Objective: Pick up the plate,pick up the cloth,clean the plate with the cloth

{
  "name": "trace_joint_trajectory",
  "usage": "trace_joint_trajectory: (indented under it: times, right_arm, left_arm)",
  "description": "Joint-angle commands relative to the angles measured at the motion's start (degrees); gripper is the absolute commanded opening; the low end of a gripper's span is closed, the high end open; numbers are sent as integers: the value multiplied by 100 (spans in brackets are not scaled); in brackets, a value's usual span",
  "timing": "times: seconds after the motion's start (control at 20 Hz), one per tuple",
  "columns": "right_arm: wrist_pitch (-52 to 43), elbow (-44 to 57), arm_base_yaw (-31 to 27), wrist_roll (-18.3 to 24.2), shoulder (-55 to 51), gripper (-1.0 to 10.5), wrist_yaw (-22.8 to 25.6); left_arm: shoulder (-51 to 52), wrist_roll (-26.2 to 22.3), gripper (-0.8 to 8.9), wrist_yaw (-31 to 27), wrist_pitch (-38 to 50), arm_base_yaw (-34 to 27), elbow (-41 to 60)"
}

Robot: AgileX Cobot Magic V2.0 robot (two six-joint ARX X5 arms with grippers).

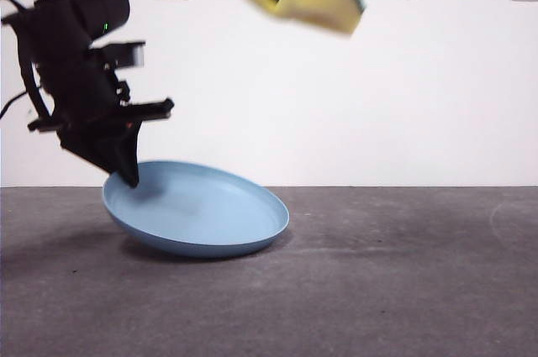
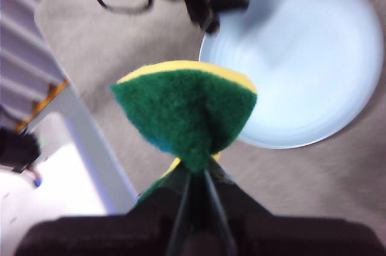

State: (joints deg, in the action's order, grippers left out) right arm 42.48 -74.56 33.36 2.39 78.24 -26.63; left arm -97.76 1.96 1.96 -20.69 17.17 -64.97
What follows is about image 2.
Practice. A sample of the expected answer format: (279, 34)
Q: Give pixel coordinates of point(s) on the yellow sponge with green scourer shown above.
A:
(187, 111)

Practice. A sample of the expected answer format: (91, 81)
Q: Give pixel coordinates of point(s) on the white table frame beam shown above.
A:
(90, 147)

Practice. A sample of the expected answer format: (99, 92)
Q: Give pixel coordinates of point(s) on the small blue object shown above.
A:
(38, 182)

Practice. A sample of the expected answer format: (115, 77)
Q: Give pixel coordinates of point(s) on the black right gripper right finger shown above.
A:
(301, 238)

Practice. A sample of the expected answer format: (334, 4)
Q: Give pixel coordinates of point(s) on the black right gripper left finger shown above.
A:
(105, 235)

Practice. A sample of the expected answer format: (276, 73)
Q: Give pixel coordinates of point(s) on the light blue round plate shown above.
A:
(301, 72)

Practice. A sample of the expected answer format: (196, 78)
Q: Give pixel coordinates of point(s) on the black rounded object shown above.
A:
(18, 150)

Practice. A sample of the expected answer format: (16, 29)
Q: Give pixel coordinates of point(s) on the orange strip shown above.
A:
(45, 99)

